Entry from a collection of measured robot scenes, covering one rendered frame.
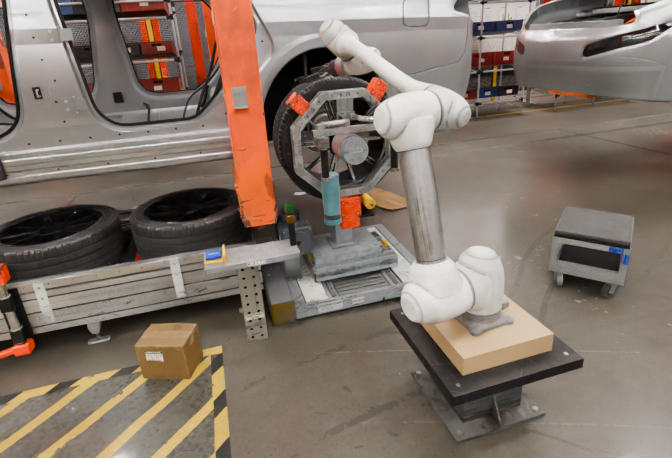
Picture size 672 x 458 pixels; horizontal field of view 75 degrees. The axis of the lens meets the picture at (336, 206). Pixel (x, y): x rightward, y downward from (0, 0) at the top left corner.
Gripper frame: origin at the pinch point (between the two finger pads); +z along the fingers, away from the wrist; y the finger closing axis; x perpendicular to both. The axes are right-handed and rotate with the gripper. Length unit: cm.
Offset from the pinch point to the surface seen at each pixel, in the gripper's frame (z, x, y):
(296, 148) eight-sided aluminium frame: 7.5, -27.5, -20.5
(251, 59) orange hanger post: 3.6, 18.7, -24.1
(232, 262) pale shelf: 14, -52, -78
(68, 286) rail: 80, -36, -124
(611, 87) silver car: -73, -128, 233
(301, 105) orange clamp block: 1.5, -10.0, -11.0
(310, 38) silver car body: 24.4, 9.9, 37.0
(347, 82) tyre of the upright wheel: -6.8, -12.3, 16.1
